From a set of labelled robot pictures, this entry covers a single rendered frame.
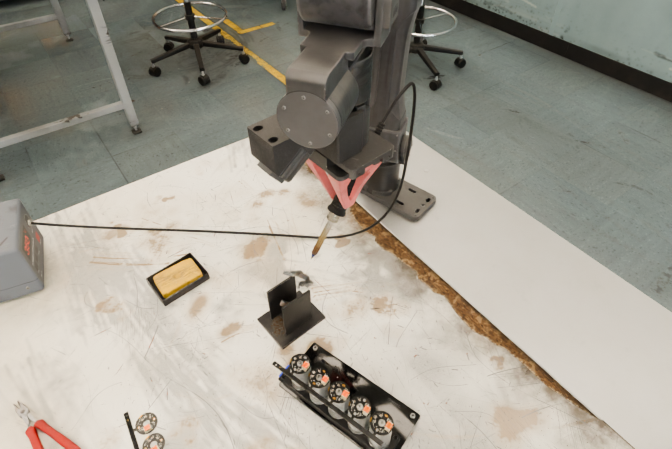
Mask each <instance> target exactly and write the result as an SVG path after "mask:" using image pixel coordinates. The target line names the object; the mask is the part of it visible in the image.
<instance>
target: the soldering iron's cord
mask: <svg viewBox="0 0 672 449"><path fill-rule="evenodd" d="M411 85H412V88H413V106H412V116H411V124H410V131H409V138H408V145H407V151H406V157H405V163H404V168H403V173H402V178H401V181H400V185H399V189H398V191H397V194H396V196H395V199H394V200H393V202H392V204H391V206H390V207H389V209H388V210H387V211H386V213H385V214H384V215H383V216H382V217H381V218H380V219H379V220H378V221H377V222H375V223H374V224H372V225H371V226H369V227H367V228H365V229H363V230H361V231H358V232H354V233H351V234H346V235H340V236H327V237H326V238H325V239H335V238H344V237H349V236H354V235H357V234H360V233H363V232H365V231H367V230H369V229H371V228H372V227H374V226H375V225H377V224H378V223H379V222H381V221H382V220H383V219H384V218H385V217H386V216H387V214H388V213H389V212H390V210H391V209H392V207H393V206H394V204H395V202H396V200H397V198H398V196H399V193H400V191H401V189H402V185H403V181H404V178H405V173H406V168H407V163H408V157H409V152H410V146H411V140H412V133H413V126H414V119H415V110H416V86H415V83H414V82H409V83H408V84H407V85H406V86H405V87H404V88H403V89H402V90H401V92H400V93H399V94H398V95H397V97H396V98H395V100H394V101H393V102H392V104H391V106H390V107H389V109H388V110H387V112H386V114H385V116H384V117H383V119H382V121H381V122H382V123H385V121H386V119H387V117H388V116H389V114H390V112H391V111H392V109H393V107H394V106H395V104H396V103H397V101H398V100H399V99H400V97H401V96H402V95H403V93H404V92H405V91H406V90H407V89H408V88H409V87H410V86H411ZM31 224H32V225H44V226H58V227H75V228H94V229H117V230H145V231H175V232H202V233H225V234H245V235H264V236H281V237H297V238H313V239H318V238H319V237H320V236H306V235H290V234H274V233H256V232H236V231H215V230H191V229H163V228H133V227H108V226H87V225H69V224H54V223H41V222H31Z"/></svg>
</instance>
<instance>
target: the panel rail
mask: <svg viewBox="0 0 672 449"><path fill-rule="evenodd" d="M276 364H277V365H276ZM272 365H273V366H275V367H276V368H277V369H279V370H280V371H281V372H283V373H284V374H285V375H287V376H288V377H289V378H291V379H292V380H293V381H295V382H296V383H297V384H299V385H300V386H301V387H303V388H304V389H305V390H306V391H308V392H309V393H310V394H312V395H313V396H314V397H316V398H317V399H318V400H320V401H321V402H322V403H324V404H325V405H326V406H328V407H329V408H330V409H332V410H333V411H334V412H336V413H337V414H338V415H340V416H341V417H342V418H344V419H345V420H346V421H348V422H349V423H350V424H352V425H353V426H354V427H356V428H357V429H358V430H360V431H361V432H362V433H364V434H365V435H366V436H368V437H369V438H370V439H372V440H373V441H374V442H376V443H377V444H378V445H380V446H382V444H383V443H384V442H383V441H382V440H380V439H379V438H378V437H376V432H374V433H373V434H372V433H371V432H370V431H368V430H367V429H365V428H364V427H363V426H361V425H360V424H359V423H357V422H356V421H355V420H353V419H354V416H351V417H349V416H348V415H347V414H345V413H344V412H343V411H341V410H340V409H339V408H337V407H336V406H335V405H333V404H332V403H333V401H332V400H331V401H330V402H329V401H328V400H327V399H325V398H324V397H323V396H321V395H320V394H319V393H317V392H316V391H315V390H313V389H312V388H313V386H312V385H311V386H310V387H309V386H308V385H307V384H305V383H304V382H302V381H301V380H300V379H298V378H297V377H296V376H294V375H293V374H294V371H292V372H291V373H290V372H289V371H288V370H286V369H285V368H284V367H282V366H281V365H280V364H278V363H277V362H276V361H274V362H273V363H272Z"/></svg>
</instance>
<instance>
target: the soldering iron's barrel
mask: <svg viewBox="0 0 672 449"><path fill-rule="evenodd" d="M339 217H340V216H337V215H335V214H333V213H331V212H329V214H328V215H327V219H328V221H327V223H326V225H325V227H324V229H323V231H322V233H321V235H320V237H319V238H318V240H317V242H316V244H315V246H314V248H313V250H312V254H313V255H317V254H318V252H319V250H320V248H321V246H322V244H323V242H324V240H325V238H326V237H327V235H328V233H329V231H330V229H331V227H332V225H333V223H337V222H338V219H339Z"/></svg>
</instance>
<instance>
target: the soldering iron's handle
mask: <svg viewBox="0 0 672 449"><path fill-rule="evenodd" d="M384 127H385V123H382V122H381V121H380V122H378V125H377V127H376V128H375V129H376V130H374V133H375V134H377V135H381V132H382V130H383V129H384ZM355 181H356V179H353V180H352V179H351V181H350V183H349V185H348V186H347V192H348V197H349V196H350V194H351V191H352V189H353V186H354V184H355ZM327 209H328V210H329V211H330V212H331V213H333V214H335V215H337V216H340V217H344V216H345V215H346V212H345V211H346V209H344V208H343V206H342V204H341V203H340V201H339V199H338V196H337V194H336V195H335V197H334V199H333V200H332V202H331V204H330V205H328V207H327Z"/></svg>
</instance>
